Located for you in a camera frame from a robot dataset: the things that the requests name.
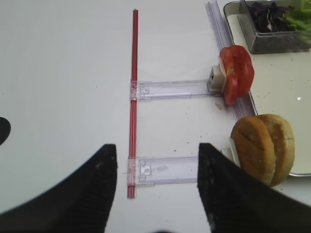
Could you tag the purple cabbage leaves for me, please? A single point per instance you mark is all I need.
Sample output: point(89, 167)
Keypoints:
point(269, 18)

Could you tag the clear left long rail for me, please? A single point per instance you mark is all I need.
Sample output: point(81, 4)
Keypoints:
point(243, 106)

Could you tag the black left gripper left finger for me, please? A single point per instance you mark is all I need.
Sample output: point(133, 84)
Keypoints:
point(81, 203)

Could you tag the bun bottom half slice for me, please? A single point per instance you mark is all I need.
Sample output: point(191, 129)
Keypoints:
point(255, 148)

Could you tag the tomato slices stack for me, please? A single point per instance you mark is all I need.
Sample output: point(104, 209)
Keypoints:
point(239, 73)

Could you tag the white tomato pusher block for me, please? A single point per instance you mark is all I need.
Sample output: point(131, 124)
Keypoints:
point(216, 81)

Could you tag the white left bun pusher block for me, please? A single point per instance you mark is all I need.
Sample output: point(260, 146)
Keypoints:
point(231, 153)

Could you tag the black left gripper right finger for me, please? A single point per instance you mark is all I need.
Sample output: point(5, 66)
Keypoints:
point(235, 202)

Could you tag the clear left rear cross rail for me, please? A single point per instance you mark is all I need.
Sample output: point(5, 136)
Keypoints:
point(146, 90)

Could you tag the white metal tray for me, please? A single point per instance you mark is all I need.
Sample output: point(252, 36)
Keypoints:
point(282, 83)

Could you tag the remaining left bun half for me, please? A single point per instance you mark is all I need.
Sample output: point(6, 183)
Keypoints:
point(282, 137)

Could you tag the clear left front cross rail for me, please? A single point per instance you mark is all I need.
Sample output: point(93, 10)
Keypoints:
point(149, 171)

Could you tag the left red straw rail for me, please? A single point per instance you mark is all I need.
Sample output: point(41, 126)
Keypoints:
point(131, 189)

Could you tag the clear cross rail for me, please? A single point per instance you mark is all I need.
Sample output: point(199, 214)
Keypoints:
point(149, 171)
point(146, 90)

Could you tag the clear plastic salad container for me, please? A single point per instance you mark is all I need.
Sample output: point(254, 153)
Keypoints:
point(261, 43)

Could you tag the green lettuce leaves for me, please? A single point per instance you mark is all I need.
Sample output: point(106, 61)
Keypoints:
point(299, 19)

